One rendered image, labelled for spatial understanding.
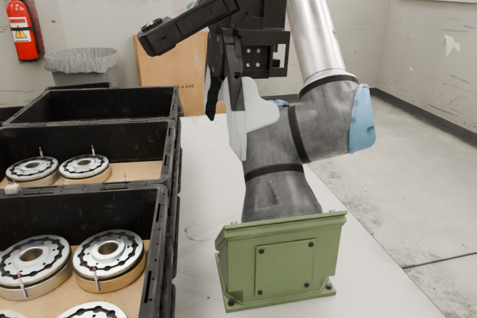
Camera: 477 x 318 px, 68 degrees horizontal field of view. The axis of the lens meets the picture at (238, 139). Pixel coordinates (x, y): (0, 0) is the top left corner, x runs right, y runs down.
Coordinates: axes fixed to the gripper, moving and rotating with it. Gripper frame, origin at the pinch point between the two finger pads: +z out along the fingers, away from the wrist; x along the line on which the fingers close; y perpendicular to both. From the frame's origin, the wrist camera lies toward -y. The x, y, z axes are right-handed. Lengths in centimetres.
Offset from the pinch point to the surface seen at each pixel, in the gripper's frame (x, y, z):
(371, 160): 161, 160, 89
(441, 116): 199, 260, 71
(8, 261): 8.2, -29.1, 19.7
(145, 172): 35.5, -8.3, 20.5
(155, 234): -1.0, -8.7, 12.3
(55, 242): 11.2, -23.4, 19.6
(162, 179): 13.2, -6.2, 11.5
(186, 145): 75, 8, 31
